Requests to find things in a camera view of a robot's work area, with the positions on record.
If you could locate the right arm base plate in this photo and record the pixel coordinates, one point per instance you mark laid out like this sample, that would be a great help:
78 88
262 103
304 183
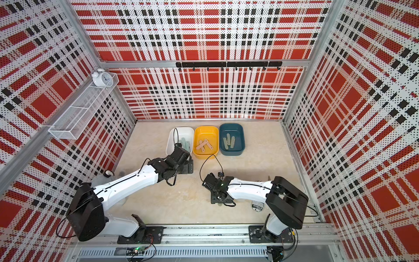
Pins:
258 234

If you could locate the dark teal storage box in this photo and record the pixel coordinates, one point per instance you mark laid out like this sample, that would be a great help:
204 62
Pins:
237 131

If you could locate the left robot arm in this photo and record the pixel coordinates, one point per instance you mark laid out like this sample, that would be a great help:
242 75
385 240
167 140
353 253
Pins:
88 212

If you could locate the green circuit board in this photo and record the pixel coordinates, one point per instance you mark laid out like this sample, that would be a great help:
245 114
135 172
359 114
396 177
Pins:
133 251

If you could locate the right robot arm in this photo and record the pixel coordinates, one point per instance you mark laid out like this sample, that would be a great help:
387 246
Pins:
287 203

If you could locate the pink knife top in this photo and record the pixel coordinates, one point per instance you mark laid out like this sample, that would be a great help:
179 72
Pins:
201 146

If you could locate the white alarm clock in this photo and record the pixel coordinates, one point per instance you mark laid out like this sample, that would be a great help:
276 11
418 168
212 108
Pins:
101 78

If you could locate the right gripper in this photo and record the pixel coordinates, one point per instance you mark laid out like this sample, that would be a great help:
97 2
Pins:
213 199

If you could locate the yellow storage box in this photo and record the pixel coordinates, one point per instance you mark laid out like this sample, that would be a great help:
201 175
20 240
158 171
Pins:
211 133

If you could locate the white wire mesh shelf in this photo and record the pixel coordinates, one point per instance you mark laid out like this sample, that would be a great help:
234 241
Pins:
74 120

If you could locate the black hook rail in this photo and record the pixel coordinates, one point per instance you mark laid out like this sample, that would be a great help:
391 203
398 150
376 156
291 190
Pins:
229 64

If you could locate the printed pencil case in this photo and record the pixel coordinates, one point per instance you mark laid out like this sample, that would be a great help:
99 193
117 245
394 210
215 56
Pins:
257 206

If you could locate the mint knife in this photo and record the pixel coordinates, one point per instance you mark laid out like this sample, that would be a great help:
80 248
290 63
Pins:
188 146
184 143

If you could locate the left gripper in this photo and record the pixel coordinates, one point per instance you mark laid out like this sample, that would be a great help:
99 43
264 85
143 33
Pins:
188 169

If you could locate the husky plush toy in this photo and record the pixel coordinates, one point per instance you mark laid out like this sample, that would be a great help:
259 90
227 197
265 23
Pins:
108 174

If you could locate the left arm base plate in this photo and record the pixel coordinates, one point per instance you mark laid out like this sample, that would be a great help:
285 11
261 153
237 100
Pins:
150 234

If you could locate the white storage box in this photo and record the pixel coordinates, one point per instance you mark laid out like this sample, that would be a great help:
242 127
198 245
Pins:
175 136

